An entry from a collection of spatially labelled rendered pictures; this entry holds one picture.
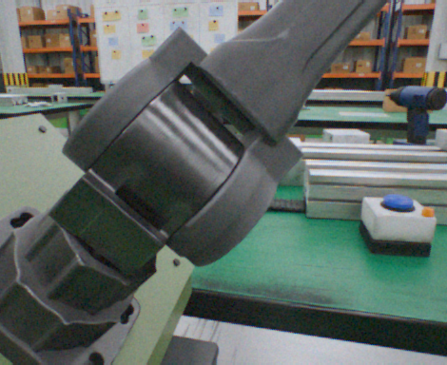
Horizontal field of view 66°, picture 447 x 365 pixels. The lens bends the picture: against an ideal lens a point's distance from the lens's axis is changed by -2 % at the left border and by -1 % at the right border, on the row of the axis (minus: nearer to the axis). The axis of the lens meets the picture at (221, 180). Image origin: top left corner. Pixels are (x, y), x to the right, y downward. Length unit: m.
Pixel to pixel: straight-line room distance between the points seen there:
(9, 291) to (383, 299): 0.37
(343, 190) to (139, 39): 3.42
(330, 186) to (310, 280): 0.22
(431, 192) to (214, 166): 0.53
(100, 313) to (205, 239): 0.08
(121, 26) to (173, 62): 3.78
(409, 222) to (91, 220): 0.44
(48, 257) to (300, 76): 0.17
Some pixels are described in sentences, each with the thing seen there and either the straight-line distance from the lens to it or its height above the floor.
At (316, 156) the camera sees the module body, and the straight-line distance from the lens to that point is 0.80.
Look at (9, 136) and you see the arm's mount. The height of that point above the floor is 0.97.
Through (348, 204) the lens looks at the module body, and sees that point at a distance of 0.64.
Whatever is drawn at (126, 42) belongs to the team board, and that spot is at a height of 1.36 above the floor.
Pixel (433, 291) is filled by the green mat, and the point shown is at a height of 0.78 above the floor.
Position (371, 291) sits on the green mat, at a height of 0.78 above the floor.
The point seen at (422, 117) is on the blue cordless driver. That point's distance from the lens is 1.07.
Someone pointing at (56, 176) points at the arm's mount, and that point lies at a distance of 0.36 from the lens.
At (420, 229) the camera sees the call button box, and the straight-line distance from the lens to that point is 0.55.
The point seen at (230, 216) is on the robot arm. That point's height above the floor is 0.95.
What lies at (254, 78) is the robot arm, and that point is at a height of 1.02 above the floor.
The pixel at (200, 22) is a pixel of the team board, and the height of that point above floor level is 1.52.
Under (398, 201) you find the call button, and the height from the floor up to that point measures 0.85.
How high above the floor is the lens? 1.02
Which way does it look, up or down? 17 degrees down
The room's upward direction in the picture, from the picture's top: straight up
